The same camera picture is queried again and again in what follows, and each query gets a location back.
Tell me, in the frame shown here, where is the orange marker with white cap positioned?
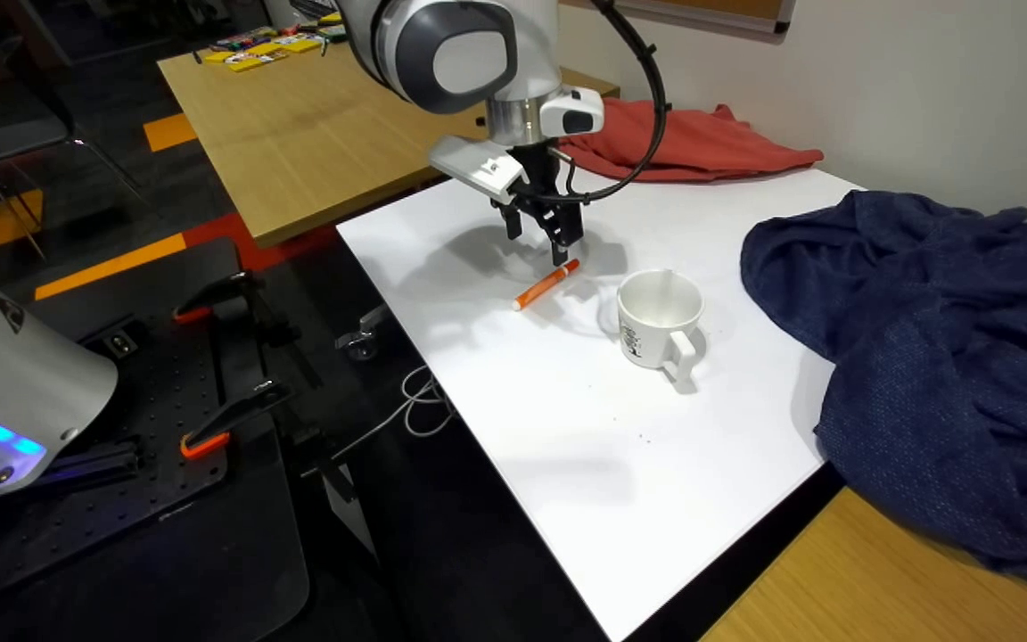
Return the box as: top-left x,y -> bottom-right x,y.
512,257 -> 583,312

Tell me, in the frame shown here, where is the light wooden table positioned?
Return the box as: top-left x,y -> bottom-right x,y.
698,484 -> 1027,642

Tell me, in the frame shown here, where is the white floor cable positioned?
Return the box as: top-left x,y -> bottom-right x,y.
328,363 -> 457,465

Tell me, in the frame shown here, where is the white ceramic mug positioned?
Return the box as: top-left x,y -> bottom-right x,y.
595,267 -> 708,388

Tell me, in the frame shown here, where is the yellow marker pile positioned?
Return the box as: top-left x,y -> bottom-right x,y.
193,28 -> 333,73

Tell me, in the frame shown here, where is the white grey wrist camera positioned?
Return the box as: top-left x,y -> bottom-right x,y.
425,131 -> 532,203

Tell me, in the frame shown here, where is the wooden table with yellow markers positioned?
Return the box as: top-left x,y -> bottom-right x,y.
154,28 -> 625,248

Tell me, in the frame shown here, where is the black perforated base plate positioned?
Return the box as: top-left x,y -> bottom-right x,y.
0,234 -> 312,642

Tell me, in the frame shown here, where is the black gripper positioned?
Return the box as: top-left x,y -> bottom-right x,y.
490,140 -> 589,267

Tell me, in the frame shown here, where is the black clamp with orange handle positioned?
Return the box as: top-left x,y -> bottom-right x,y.
173,375 -> 293,463
166,267 -> 265,332

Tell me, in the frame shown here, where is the red cloth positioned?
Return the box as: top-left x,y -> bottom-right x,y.
556,95 -> 827,186

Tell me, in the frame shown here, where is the dark blue cloth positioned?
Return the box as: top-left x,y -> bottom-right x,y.
738,187 -> 1027,595

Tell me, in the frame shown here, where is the black table caster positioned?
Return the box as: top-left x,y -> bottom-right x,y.
333,304 -> 396,366

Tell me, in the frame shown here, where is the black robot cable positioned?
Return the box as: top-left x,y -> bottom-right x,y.
558,0 -> 675,203

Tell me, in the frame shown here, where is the white device with blue lights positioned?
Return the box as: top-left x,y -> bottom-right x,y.
0,244 -> 121,513

